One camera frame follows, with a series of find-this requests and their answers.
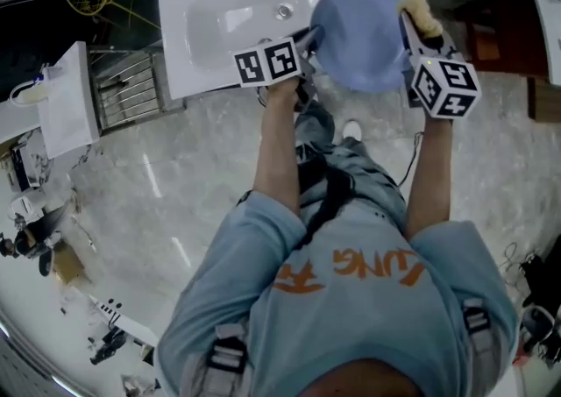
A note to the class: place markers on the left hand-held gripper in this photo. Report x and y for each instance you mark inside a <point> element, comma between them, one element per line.
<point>267,64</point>

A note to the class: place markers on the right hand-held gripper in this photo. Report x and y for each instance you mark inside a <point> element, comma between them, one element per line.
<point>447,88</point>

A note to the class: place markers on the yellow sponge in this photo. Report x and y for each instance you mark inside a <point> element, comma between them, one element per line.
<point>421,12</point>

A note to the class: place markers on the big light blue plate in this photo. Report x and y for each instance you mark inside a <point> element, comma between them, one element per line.
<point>359,36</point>

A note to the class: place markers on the person's right forearm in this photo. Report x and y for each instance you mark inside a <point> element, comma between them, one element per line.
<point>431,176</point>

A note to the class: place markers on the person's left forearm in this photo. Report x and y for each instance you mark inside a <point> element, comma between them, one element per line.
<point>278,145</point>

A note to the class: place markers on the brown wooden cabinet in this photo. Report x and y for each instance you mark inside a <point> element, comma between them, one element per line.
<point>495,31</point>

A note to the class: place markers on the white shoe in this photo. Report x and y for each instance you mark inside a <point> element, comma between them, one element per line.
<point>352,130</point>

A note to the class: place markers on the white ceramic sink basin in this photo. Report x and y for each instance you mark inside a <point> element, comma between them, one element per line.
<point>210,14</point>

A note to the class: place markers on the white basin on wooden cabinet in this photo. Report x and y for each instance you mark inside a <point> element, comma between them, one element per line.
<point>548,27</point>

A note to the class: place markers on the brown wooden crate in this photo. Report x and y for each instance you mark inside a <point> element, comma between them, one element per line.
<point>545,101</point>

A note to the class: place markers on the grey blue jeans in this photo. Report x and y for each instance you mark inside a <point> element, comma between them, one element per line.
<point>359,176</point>

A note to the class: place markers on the steel bar rack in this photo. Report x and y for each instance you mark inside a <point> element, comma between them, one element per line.
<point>127,88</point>

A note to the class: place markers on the white rectangular vanity basin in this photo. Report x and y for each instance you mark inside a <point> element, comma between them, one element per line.
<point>66,97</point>

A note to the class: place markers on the light blue t-shirt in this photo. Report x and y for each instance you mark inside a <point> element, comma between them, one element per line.
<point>342,321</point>

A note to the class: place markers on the white flat panel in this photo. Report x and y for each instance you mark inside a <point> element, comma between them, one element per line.
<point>127,325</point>

